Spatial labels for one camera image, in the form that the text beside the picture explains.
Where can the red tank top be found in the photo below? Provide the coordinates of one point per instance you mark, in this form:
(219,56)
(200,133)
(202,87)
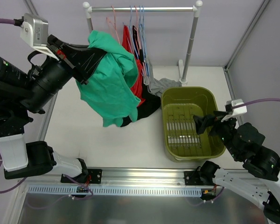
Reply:
(137,87)

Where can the silver and white clothes rack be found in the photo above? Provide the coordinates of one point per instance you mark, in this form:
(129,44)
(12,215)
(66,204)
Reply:
(183,65)

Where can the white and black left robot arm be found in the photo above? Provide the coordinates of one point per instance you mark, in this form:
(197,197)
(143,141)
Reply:
(21,93)

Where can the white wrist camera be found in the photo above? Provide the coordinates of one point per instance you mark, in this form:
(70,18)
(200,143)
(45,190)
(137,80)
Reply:
(35,32)
(234,109)

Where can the green tank top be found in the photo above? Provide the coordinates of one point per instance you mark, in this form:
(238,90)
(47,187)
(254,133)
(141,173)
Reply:
(108,91)

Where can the grey tank top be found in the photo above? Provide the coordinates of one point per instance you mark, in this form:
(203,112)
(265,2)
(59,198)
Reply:
(157,87)

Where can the aluminium left frame post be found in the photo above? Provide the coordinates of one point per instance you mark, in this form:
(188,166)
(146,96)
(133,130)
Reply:
(47,84)

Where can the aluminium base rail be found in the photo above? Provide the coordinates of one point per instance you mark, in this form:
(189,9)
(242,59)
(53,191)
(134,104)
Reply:
(144,177)

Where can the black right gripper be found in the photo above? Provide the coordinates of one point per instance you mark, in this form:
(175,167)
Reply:
(215,126)

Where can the black tank top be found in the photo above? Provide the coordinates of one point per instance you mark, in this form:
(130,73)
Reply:
(152,103)

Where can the blue wire hanger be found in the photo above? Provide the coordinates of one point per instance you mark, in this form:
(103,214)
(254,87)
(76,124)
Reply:
(145,51)
(146,81)
(132,45)

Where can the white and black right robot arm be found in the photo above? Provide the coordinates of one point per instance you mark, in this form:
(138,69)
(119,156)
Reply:
(245,144)

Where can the aluminium right frame post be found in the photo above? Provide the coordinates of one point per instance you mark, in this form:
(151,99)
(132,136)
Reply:
(261,9)

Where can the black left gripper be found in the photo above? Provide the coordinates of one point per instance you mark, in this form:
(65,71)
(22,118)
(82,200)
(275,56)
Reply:
(70,67)

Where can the olive green plastic basket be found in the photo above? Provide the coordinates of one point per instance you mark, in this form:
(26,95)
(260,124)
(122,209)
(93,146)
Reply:
(182,144)

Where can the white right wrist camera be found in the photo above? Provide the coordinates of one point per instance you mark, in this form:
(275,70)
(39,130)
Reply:
(234,109)

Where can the aluminium frame post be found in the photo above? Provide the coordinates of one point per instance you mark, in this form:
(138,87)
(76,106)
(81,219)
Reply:
(47,84)
(261,9)

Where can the white slotted cable duct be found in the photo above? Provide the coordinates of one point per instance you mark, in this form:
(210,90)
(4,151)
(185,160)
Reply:
(114,191)

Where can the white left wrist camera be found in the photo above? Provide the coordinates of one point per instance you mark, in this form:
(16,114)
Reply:
(35,32)

